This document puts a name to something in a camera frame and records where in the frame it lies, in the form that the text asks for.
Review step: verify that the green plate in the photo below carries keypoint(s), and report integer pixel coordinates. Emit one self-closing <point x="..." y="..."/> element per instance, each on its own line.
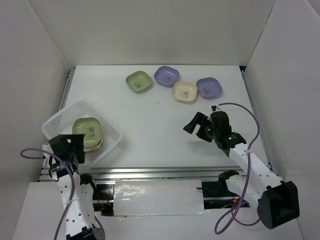
<point x="90" y="127"/>
<point x="139" y="81"/>

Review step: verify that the purple plate right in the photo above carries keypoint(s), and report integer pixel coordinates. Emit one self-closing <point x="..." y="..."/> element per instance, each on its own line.
<point x="209" y="87"/>

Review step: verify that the purple plate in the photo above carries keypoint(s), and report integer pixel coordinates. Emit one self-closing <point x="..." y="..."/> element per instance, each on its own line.
<point x="166" y="76"/>
<point x="209" y="87"/>

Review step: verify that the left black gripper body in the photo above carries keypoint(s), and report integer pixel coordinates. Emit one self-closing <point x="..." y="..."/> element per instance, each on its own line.
<point x="76" y="145"/>

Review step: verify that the white cover panel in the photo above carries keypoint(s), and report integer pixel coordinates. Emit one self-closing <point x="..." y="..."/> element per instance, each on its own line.
<point x="158" y="198"/>

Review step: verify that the purple plate back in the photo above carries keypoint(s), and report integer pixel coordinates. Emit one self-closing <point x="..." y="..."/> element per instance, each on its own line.
<point x="166" y="76"/>

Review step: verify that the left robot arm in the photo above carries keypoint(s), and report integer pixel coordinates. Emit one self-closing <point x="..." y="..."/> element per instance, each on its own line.
<point x="76" y="190"/>

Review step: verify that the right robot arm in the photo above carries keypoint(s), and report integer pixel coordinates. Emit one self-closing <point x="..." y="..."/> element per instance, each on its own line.
<point x="275" y="200"/>

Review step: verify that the aluminium rail frame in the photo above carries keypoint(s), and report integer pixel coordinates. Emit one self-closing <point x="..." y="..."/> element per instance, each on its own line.
<point x="154" y="143"/>

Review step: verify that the white plastic bin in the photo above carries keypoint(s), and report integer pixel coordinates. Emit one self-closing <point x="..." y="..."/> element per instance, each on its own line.
<point x="61" y="124"/>

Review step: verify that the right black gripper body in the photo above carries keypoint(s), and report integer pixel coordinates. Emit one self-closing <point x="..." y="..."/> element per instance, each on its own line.
<point x="211" y="131"/>

